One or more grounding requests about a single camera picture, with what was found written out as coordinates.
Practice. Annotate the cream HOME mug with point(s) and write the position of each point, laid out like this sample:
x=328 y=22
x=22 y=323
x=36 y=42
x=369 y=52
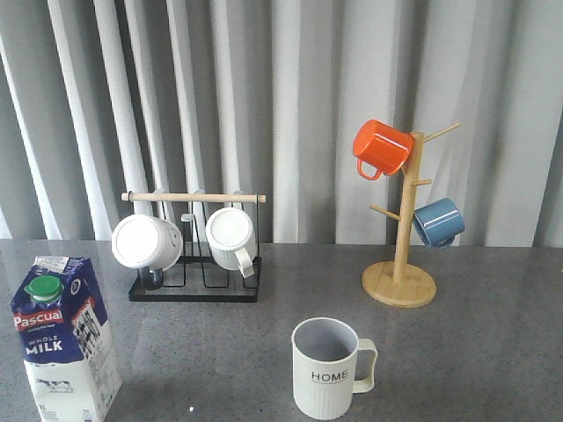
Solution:
x=330 y=364

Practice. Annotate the blue Pascual milk carton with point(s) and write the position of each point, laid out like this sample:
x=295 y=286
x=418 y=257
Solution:
x=66 y=339

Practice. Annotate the white ribbed mug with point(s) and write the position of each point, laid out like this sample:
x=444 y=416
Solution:
x=231 y=239

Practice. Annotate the orange enamel mug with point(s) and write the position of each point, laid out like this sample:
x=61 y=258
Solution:
x=380 y=149

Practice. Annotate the white smiley mug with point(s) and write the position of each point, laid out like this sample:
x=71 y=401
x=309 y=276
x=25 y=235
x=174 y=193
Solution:
x=149 y=244

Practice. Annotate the wooden mug tree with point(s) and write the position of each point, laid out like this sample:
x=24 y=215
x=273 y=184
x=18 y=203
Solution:
x=398 y=283

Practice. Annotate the blue enamel mug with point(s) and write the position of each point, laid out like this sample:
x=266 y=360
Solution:
x=438 y=223

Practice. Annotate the grey curtain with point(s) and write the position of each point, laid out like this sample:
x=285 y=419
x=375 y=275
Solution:
x=103 y=97

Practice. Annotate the black wire mug rack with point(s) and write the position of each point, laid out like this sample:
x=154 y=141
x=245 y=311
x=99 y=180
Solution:
x=196 y=277

